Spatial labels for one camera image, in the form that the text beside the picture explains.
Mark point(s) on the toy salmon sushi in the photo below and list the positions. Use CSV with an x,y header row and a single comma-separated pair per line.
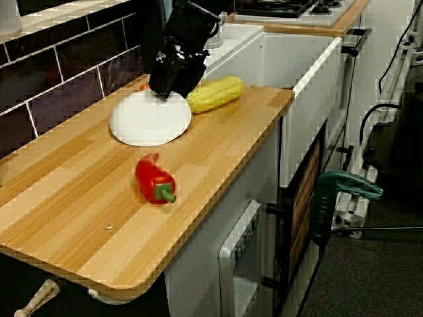
x,y
142,87

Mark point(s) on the white toy kitchen sink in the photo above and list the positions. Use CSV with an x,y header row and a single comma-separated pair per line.
x,y
297,66

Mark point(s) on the dark kitchen frame post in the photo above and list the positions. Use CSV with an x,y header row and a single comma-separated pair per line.
x,y
145,33

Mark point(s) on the wooden slat drawer front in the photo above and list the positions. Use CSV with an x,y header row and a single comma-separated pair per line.
x,y
305,204

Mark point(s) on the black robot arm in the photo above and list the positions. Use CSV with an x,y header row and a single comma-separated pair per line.
x,y
191,20

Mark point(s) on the aluminium frame rails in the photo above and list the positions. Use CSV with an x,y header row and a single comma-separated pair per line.
x,y
393,82

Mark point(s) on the white toy oven door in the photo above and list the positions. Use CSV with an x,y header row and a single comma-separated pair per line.
x,y
231,257

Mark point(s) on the white round plate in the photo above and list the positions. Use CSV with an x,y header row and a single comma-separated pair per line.
x,y
148,119

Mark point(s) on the dark tiled backsplash panel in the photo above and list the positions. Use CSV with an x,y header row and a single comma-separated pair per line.
x,y
49,82

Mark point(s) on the grey toy kitchen faucet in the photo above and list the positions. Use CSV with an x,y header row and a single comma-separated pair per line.
x,y
219,41

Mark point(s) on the white wooden peg hook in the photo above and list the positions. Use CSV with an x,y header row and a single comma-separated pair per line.
x,y
39,295
109,298

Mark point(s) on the toy stove top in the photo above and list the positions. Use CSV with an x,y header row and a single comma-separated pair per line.
x,y
291,11

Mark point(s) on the yellow toy corn cob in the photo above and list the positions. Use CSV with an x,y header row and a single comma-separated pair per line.
x,y
215,94

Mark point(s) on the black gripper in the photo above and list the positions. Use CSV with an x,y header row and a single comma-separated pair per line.
x,y
191,57

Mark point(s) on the green clamp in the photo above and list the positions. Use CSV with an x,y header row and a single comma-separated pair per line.
x,y
324,204

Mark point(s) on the red toy chili pepper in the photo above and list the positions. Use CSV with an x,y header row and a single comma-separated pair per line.
x,y
152,178

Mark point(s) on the white toy kitchen cabinet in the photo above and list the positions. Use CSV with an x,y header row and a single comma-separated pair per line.
x,y
198,280

